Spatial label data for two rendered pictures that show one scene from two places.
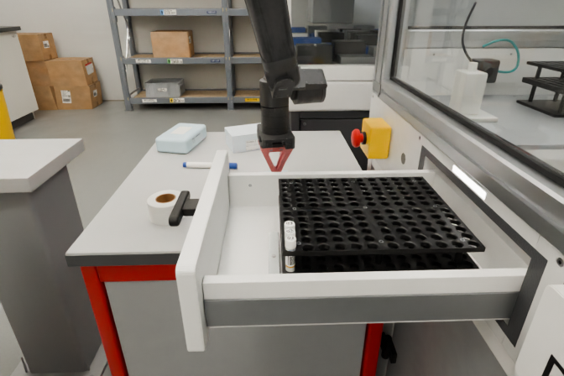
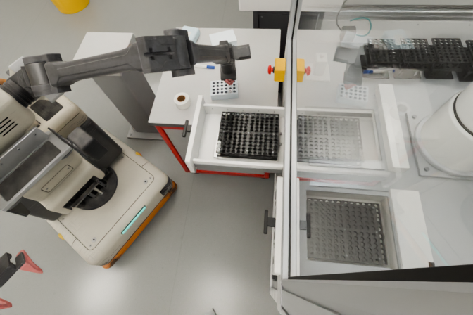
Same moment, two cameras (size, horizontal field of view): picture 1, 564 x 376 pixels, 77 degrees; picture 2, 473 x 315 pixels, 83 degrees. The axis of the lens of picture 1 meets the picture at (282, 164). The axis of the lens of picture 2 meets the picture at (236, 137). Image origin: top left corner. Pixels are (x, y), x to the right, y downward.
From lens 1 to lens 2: 0.66 m
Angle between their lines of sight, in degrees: 39
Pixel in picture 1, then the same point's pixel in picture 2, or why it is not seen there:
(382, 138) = (280, 74)
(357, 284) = (235, 164)
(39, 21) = not seen: outside the picture
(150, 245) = (177, 120)
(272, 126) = (225, 71)
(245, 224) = (210, 124)
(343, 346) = not seen: hidden behind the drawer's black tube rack
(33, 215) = (122, 81)
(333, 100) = (279, 5)
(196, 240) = (190, 151)
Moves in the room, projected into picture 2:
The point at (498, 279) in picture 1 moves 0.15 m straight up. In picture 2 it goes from (275, 167) to (278, 148)
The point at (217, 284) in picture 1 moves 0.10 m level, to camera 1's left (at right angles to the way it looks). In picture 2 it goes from (196, 161) to (169, 158)
